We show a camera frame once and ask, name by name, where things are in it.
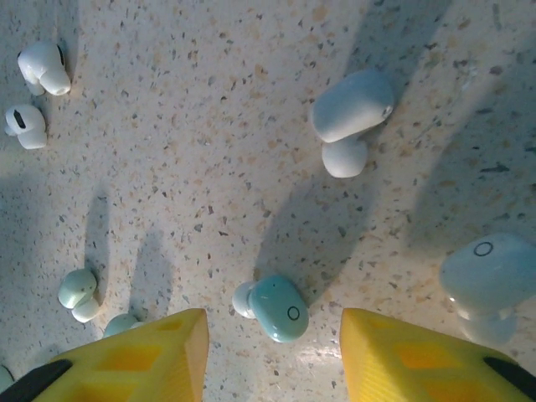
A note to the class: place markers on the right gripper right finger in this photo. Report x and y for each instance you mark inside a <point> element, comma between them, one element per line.
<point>419,368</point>

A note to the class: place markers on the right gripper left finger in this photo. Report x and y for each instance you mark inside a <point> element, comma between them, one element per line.
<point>138,368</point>

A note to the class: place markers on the blue earbud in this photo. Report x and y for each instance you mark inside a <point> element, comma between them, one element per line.
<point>278,305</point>
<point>486,276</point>

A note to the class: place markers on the white stem earbud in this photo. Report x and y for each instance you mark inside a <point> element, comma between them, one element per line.
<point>42,63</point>
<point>27,125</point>

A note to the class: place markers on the white bean earbud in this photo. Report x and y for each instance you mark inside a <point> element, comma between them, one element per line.
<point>352,109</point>

